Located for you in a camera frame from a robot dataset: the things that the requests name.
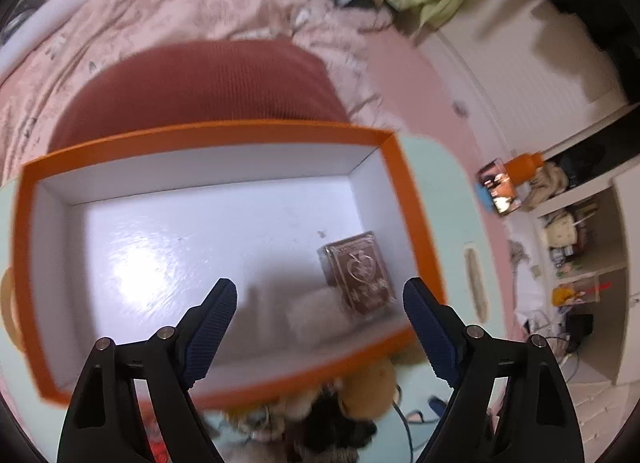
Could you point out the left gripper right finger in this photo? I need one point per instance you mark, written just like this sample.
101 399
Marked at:
439 330

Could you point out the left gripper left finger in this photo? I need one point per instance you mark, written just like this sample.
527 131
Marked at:
202 329

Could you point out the tan plush toy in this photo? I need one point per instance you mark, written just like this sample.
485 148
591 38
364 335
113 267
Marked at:
370 392

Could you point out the brown card box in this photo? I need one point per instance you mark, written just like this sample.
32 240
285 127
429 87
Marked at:
356 268

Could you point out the black lace fabric bundle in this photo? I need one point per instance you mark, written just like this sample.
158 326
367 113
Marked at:
326 435

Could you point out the smartphone on blue stand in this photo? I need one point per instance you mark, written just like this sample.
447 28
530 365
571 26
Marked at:
495 190

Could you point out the orange yellow storage box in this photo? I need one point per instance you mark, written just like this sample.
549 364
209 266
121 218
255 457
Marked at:
220 262

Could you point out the white shelf unit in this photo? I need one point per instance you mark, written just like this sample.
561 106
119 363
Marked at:
589 234

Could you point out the pink floral blanket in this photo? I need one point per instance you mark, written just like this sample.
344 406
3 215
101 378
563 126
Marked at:
36 90

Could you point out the white rolled paper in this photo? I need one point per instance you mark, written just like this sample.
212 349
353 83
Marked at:
37 28

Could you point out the red corduroy cushion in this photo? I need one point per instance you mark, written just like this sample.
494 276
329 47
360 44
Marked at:
200 81

